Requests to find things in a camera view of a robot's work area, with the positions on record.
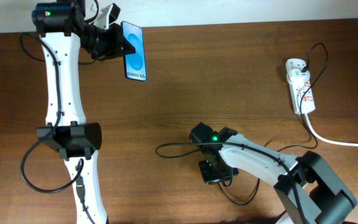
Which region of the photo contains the blue Galaxy smartphone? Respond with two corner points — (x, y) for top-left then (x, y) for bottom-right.
(121, 21), (147, 82)

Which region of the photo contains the black charging cable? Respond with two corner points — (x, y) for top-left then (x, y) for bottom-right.
(218, 42), (329, 207)

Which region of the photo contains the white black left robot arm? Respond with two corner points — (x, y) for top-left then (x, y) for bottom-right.
(32, 1), (135, 223)

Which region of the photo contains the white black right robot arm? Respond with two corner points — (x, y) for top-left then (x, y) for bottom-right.
(189, 123), (357, 223)

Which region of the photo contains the white USB charger adapter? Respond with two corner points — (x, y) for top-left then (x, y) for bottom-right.
(287, 68), (310, 84)

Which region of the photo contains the white power strip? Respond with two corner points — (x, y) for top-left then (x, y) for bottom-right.
(285, 58), (315, 114)

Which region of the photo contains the white power strip cord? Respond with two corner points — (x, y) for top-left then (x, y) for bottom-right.
(303, 112), (358, 149)

